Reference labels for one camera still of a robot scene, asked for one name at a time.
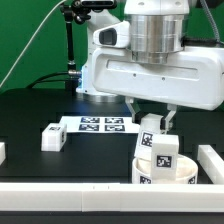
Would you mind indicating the white front fence rail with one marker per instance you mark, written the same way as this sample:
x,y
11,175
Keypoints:
x,y
91,197

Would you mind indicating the white block at left edge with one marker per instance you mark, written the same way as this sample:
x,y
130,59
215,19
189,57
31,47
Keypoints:
x,y
2,152

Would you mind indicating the black camera stand pole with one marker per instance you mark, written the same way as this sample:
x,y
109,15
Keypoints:
x,y
79,12

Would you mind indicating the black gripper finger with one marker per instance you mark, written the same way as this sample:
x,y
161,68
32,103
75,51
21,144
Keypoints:
x,y
134,108
166,122

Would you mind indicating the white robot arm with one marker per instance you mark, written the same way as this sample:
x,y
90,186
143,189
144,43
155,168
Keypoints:
x,y
148,59

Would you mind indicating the white round stool seat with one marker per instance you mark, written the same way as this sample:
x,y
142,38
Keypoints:
x,y
186,172

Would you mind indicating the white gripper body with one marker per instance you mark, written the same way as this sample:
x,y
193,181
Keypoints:
x,y
192,77

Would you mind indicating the paper sheet with tags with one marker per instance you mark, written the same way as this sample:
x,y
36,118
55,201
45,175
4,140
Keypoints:
x,y
99,124

